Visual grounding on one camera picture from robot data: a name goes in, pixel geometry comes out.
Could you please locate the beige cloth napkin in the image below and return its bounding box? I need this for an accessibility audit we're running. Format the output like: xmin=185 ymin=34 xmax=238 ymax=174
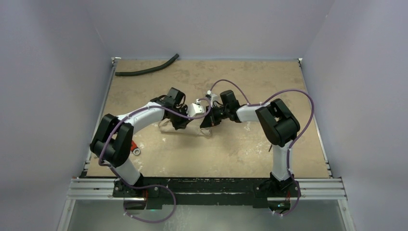
xmin=158 ymin=119 xmax=212 ymax=137

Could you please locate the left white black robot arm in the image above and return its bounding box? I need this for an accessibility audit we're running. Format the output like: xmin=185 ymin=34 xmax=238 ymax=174
xmin=90 ymin=88 xmax=195 ymax=197

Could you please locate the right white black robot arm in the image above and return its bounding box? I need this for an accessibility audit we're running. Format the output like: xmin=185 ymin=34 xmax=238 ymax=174
xmin=200 ymin=90 xmax=300 ymax=196

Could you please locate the black foam tube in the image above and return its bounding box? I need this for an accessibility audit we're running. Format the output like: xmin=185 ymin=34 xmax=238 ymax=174
xmin=115 ymin=53 xmax=179 ymax=77

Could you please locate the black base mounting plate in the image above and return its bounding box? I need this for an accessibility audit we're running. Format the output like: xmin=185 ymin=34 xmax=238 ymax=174
xmin=113 ymin=177 xmax=300 ymax=210

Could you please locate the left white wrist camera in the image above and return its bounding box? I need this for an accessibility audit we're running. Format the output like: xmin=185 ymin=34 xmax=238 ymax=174
xmin=187 ymin=103 xmax=205 ymax=117

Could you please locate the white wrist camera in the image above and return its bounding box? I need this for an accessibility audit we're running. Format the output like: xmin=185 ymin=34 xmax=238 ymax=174
xmin=205 ymin=90 xmax=219 ymax=102
xmin=187 ymin=103 xmax=205 ymax=117

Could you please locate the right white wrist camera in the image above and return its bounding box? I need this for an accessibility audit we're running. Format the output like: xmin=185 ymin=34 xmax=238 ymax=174
xmin=205 ymin=90 xmax=219 ymax=102

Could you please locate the red handled wrench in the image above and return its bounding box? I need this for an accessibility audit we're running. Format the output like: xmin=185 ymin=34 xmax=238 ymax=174
xmin=130 ymin=141 xmax=141 ymax=156

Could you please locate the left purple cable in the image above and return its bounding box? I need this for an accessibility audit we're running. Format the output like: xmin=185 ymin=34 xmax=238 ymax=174
xmin=98 ymin=97 xmax=214 ymax=223

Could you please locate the aluminium frame rail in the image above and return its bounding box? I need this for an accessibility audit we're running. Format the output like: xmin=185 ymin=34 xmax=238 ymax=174
xmin=67 ymin=177 xmax=347 ymax=201

